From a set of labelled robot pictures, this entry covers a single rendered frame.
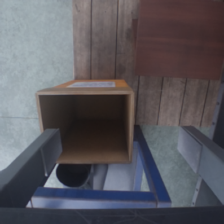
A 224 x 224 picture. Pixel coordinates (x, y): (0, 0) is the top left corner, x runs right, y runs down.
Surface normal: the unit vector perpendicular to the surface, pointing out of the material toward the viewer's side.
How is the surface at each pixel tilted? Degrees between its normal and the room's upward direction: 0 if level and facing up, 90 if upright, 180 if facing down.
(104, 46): 0
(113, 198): 90
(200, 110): 0
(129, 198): 90
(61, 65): 0
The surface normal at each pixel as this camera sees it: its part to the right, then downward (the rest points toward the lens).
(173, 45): -0.01, 0.29
